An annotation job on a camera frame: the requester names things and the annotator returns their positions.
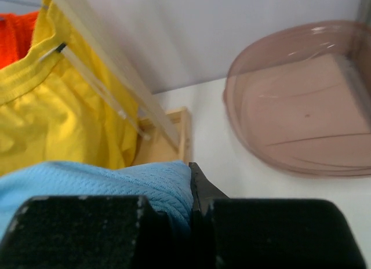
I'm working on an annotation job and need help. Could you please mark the orange shorts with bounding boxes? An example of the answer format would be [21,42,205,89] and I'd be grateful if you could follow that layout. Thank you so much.
[1,12,38,68]

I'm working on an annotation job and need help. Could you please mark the light blue shorts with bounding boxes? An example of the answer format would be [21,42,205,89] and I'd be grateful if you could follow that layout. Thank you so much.
[1,161,193,237]

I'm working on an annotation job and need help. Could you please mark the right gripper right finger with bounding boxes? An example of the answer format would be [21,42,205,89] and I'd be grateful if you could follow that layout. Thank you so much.
[189,162,366,268]

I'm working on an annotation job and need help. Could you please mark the wooden clothes rack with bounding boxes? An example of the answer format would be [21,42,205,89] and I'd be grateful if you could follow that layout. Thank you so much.
[52,0,192,165]

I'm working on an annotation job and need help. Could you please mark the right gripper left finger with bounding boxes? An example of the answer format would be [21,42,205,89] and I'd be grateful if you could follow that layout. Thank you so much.
[1,196,183,268]

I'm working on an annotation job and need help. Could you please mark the yellow shorts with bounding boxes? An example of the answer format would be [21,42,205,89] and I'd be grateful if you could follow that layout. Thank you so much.
[1,0,138,175]

